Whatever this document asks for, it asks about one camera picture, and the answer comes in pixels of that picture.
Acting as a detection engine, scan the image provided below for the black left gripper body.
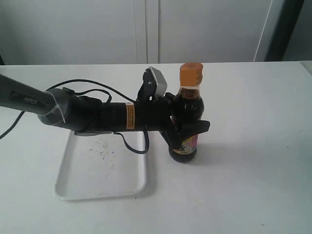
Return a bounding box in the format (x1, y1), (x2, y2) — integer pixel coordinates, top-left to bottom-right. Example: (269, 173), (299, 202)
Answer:
(134, 94), (182, 146)

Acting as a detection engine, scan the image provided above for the dark soy sauce bottle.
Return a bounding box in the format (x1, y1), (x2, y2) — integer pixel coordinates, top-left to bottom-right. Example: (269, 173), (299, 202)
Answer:
(169, 62), (204, 163)

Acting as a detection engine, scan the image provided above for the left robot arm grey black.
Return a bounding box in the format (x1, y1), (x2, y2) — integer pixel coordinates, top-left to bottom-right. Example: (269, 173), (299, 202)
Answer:
(0, 68), (210, 149)

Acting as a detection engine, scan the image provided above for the white plastic tray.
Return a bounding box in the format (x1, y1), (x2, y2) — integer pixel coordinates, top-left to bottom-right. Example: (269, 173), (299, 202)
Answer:
(54, 132), (147, 200)

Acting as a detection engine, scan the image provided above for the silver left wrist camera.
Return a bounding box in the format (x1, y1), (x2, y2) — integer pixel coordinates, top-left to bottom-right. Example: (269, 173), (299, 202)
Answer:
(136, 66), (167, 102)

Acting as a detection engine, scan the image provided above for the dark door frame post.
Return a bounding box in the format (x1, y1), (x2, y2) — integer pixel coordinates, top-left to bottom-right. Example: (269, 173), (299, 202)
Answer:
(264, 0), (304, 62)

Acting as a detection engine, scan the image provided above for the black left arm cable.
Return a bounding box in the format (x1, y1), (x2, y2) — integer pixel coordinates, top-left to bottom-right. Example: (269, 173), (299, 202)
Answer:
(0, 78), (150, 154)

